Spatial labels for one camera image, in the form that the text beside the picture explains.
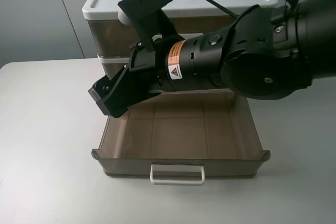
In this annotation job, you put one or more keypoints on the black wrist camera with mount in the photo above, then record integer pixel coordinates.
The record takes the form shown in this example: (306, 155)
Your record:
(148, 19)

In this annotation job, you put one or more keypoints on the white drawer cabinet frame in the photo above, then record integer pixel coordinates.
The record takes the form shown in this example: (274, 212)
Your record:
(114, 35)

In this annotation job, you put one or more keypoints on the brown translucent open drawer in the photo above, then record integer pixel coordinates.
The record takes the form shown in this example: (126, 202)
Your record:
(213, 129)

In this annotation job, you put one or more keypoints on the white drawer handle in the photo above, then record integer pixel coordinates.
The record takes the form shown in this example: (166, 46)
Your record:
(163, 174)

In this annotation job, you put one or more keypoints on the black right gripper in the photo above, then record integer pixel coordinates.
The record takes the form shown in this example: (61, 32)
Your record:
(145, 77)

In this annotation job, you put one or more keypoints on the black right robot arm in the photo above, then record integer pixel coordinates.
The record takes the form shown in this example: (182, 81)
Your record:
(265, 54)

